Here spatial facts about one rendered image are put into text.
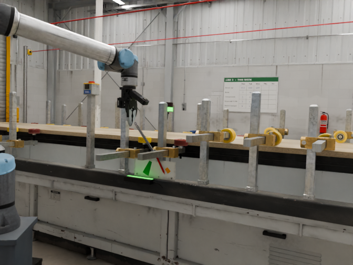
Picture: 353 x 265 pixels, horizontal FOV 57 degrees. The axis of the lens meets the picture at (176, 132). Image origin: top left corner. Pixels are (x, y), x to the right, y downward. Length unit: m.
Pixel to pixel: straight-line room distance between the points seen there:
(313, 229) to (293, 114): 7.19
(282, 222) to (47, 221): 1.86
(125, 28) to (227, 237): 9.11
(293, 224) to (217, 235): 0.54
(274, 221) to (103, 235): 1.28
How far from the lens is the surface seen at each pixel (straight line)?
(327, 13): 9.07
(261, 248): 1.92
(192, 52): 9.44
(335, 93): 8.70
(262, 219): 1.62
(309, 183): 1.52
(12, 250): 1.33
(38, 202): 2.86
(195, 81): 9.24
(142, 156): 1.51
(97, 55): 1.53
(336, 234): 1.59
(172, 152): 1.70
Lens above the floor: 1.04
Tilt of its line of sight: 3 degrees down
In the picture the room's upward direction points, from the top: 2 degrees clockwise
